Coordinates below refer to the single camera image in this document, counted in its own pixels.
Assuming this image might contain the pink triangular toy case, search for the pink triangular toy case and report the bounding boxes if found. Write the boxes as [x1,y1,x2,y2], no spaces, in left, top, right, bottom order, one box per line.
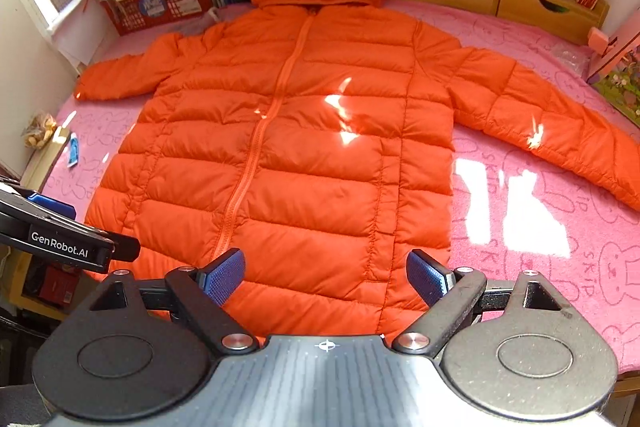
[587,24,640,128]

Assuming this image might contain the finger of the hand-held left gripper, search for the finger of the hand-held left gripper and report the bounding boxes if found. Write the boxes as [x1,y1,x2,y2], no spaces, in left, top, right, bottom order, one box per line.
[22,190,77,221]

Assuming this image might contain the orange puffer jacket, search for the orange puffer jacket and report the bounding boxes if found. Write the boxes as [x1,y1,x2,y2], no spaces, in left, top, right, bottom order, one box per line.
[75,0,640,343]

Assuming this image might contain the white paper sheets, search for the white paper sheets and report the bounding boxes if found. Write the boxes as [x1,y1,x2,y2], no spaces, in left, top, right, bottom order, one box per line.
[52,9,126,75]

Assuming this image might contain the pink bunny print blanket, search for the pink bunny print blanket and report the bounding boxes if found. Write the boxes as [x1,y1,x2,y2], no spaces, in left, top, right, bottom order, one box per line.
[37,0,640,375]

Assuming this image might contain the clear plastic bag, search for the clear plastic bag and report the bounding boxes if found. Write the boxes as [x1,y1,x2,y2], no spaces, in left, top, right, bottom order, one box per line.
[550,48,593,80]

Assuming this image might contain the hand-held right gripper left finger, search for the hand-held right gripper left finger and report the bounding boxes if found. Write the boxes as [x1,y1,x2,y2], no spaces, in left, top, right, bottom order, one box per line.
[88,247,261,355]

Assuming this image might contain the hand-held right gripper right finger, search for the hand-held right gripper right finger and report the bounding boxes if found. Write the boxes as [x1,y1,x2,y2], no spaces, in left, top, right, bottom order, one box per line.
[391,249,574,355]

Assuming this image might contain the small brown plush toy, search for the small brown plush toy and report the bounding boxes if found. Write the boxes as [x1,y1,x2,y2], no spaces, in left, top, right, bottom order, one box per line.
[21,112,58,150]

